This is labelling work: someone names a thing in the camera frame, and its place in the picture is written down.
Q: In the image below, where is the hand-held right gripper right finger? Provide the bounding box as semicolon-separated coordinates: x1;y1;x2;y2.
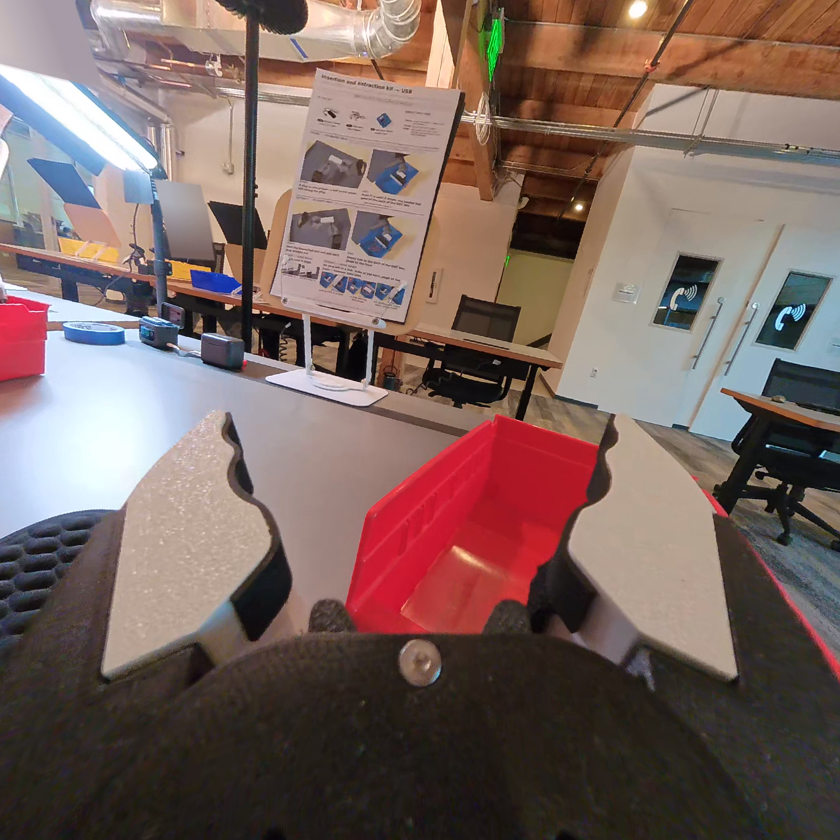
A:
528;413;740;683

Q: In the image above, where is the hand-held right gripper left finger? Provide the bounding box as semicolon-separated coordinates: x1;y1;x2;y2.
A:
100;411;293;681

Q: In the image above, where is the red plastic bin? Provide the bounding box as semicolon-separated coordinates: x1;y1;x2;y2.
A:
346;413;840;680
0;295;50;383

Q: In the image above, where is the black office chair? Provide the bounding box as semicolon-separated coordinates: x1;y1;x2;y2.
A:
420;294;522;409
714;357;840;551

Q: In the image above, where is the dark grey case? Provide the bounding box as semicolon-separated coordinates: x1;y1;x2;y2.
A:
200;332;245;370

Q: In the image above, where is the long wooden office desk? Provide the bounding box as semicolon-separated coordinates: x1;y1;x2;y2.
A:
714;387;840;506

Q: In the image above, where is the black blue battery charger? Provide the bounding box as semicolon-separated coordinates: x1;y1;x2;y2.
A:
139;316;181;350

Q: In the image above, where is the blue tape roll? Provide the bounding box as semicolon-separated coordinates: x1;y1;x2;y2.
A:
63;322;126;346

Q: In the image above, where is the black stand pole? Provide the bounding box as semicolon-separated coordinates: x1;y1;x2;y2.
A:
147;177;173;309
241;26;261;355

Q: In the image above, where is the black light flag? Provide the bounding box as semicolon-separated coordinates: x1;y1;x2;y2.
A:
209;201;270;252
28;157;101;211

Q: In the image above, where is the wooden workbench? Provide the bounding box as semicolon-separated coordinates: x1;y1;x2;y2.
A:
0;243;263;316

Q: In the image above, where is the rounded wooden board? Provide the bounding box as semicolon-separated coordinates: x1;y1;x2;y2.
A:
252;189;439;332

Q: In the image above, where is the white instruction sign stand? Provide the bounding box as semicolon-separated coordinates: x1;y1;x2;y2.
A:
270;67;466;324

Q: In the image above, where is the bright led light panel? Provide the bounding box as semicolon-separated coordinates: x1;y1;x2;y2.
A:
0;64;168;179

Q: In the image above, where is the black fuzzy microphone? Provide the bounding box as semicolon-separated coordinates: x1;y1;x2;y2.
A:
215;0;309;35

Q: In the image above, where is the green exit sign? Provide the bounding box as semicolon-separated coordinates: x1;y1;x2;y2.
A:
482;7;508;83

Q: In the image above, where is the phone symbol wall sign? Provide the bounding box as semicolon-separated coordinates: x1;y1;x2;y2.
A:
753;270;834;350

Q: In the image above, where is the silver ventilation duct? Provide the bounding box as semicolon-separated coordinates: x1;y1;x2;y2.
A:
88;0;422;63

